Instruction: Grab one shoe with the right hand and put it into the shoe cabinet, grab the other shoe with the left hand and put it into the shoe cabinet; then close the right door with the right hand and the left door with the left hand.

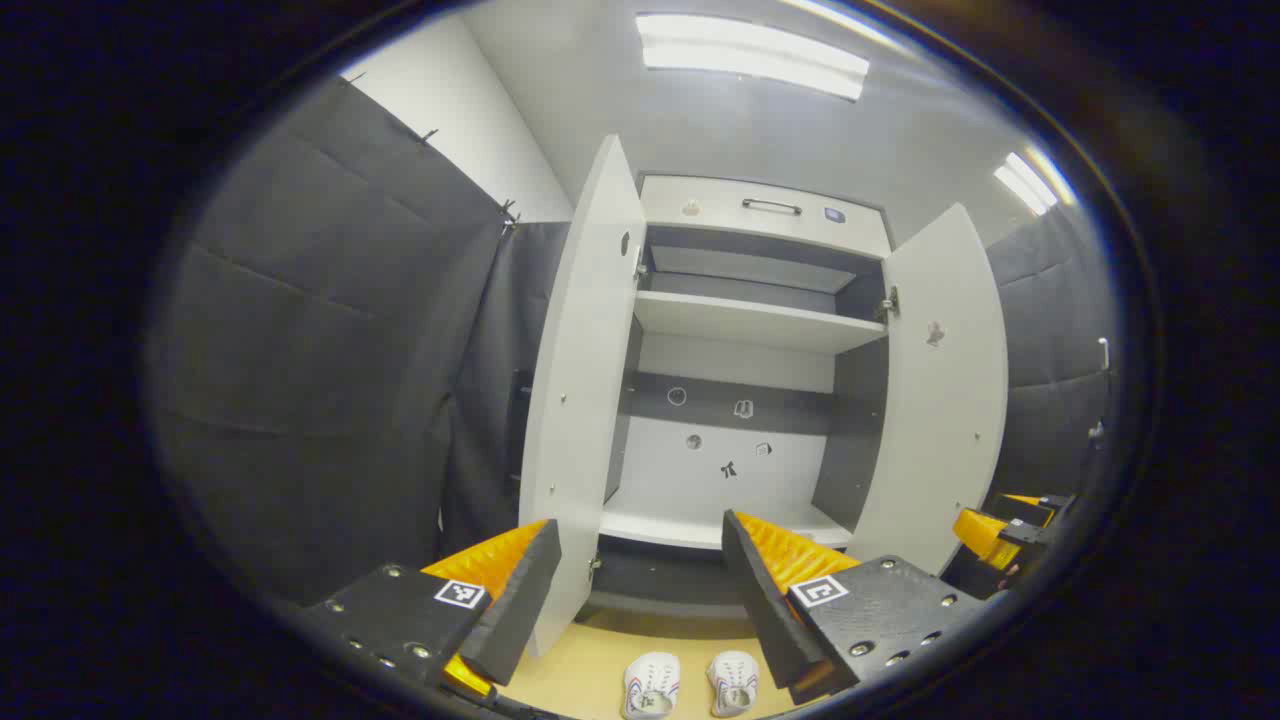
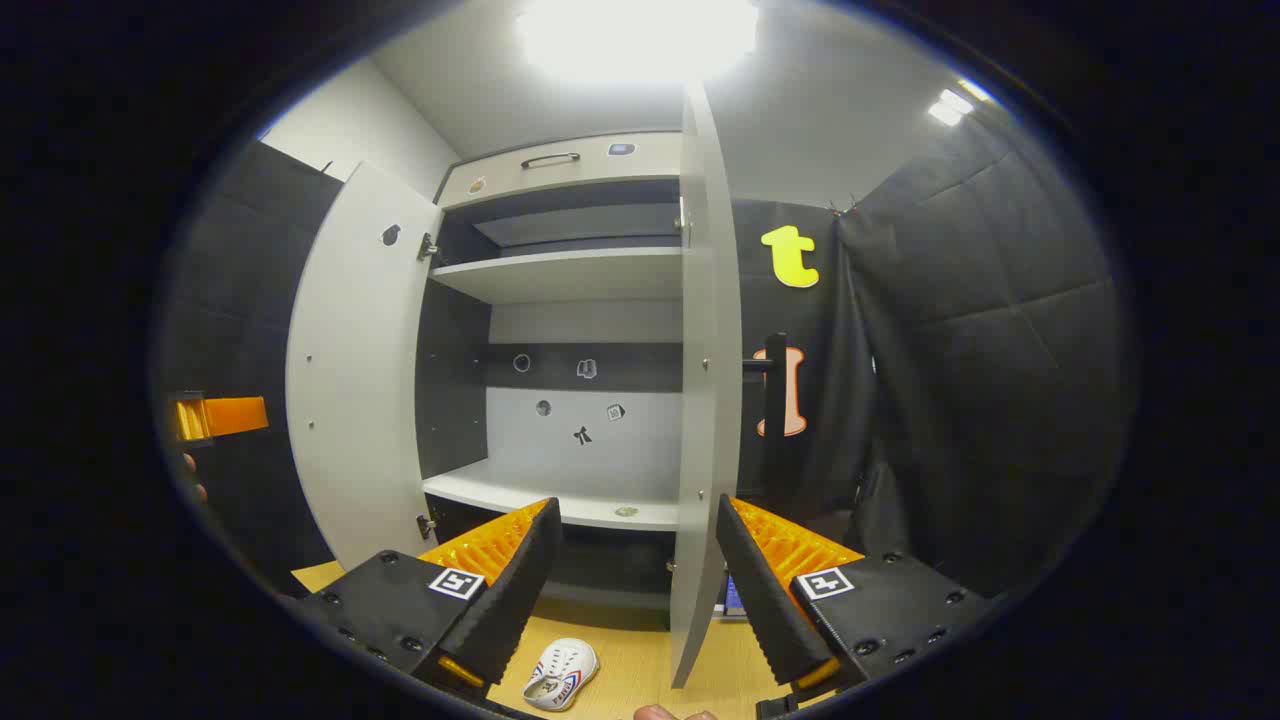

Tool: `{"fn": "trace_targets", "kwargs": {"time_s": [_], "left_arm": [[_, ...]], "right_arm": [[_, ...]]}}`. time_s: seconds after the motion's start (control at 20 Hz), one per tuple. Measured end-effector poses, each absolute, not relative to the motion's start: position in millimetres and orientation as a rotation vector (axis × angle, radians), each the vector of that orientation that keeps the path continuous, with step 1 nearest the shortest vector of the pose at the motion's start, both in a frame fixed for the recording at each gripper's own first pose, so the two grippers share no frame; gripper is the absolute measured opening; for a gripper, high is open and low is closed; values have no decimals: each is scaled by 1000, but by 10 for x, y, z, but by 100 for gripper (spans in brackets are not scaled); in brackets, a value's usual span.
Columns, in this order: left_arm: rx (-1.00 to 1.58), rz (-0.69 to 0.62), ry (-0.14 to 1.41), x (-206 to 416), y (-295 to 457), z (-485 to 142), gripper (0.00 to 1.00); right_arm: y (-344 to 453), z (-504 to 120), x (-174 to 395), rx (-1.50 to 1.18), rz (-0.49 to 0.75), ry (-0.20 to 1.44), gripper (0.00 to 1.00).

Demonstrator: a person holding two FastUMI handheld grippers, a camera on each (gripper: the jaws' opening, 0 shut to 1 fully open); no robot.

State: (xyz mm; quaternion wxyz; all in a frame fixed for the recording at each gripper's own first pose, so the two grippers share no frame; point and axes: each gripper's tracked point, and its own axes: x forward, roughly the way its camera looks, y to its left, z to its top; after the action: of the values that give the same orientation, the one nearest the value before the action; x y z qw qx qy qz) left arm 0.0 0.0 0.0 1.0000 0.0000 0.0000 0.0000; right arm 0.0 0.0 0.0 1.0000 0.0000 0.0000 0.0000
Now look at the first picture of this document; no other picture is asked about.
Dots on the white striped shoe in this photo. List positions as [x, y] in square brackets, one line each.
[733, 682]
[650, 685]

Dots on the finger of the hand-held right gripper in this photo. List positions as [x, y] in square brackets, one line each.
[1040, 500]
[985, 538]

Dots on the white shoe cabinet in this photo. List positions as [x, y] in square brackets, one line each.
[740, 320]

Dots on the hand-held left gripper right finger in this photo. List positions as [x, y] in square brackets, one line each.
[765, 600]

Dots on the white shoe cabinet door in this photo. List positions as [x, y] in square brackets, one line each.
[580, 400]
[940, 420]

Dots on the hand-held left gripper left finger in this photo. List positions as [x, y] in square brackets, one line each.
[520, 600]

